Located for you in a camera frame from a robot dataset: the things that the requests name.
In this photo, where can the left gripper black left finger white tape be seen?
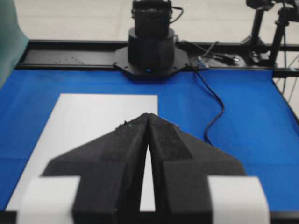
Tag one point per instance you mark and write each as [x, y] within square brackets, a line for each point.
[99, 182]

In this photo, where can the black camera stand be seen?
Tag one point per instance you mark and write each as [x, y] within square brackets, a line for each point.
[260, 6]
[289, 12]

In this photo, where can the green curtain backdrop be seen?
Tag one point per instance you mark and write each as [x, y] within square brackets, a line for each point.
[13, 41]

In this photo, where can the left gripper black right finger white tape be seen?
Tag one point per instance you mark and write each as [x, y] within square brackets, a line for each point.
[196, 183]

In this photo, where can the black aluminium rail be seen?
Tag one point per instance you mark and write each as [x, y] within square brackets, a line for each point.
[106, 55]

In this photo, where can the white foam board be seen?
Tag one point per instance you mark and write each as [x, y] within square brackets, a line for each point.
[75, 120]

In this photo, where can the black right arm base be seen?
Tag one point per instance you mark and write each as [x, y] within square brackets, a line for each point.
[151, 51]

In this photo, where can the blue table cloth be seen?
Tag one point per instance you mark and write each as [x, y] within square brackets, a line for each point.
[258, 126]

